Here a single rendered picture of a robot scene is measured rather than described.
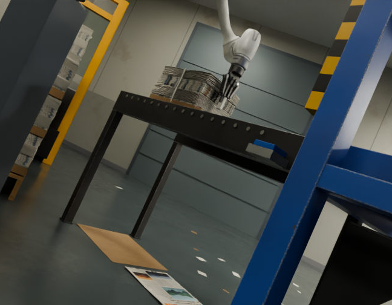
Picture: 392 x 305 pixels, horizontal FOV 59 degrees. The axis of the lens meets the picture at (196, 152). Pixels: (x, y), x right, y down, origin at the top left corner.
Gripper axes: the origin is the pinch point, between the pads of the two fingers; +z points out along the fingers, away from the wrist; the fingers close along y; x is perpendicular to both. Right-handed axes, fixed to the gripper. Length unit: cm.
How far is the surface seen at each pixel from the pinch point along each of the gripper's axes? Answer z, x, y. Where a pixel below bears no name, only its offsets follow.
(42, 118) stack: 46, -65, 54
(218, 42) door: -184, -340, -251
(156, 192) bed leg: 60, -48, -25
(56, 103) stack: 35, -65, 51
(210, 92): -2.2, -3.7, 6.8
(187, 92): 2.3, -11.8, 13.6
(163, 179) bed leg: 51, -48, -26
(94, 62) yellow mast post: -20, -218, -20
